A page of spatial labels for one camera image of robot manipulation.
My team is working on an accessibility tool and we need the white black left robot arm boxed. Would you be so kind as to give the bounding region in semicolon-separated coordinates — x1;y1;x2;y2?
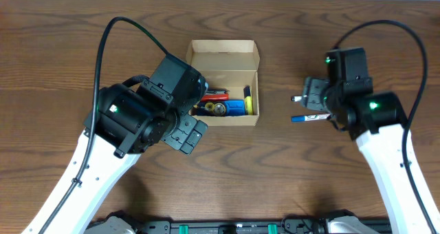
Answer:
24;54;208;233

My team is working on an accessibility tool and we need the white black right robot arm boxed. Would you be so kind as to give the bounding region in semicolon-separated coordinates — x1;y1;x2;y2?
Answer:
300;47;439;233

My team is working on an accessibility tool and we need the black capped white marker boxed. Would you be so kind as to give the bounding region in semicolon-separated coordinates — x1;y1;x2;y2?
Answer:
291;96;303;102

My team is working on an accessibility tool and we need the red stapler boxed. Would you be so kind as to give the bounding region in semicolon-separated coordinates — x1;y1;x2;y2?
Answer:
200;89;229;102

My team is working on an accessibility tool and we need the brown cardboard box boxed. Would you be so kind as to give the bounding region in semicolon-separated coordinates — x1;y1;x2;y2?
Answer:
186;40;260;126

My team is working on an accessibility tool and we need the blue plastic staple remover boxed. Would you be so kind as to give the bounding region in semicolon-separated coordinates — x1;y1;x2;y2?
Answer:
193;100;247;117

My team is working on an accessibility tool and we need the yellow highlighter pen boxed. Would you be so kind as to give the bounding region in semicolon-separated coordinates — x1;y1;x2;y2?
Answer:
243;86;254;115

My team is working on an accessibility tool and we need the blue capped white marker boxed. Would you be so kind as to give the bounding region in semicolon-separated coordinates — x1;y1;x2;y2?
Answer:
291;114;330;123

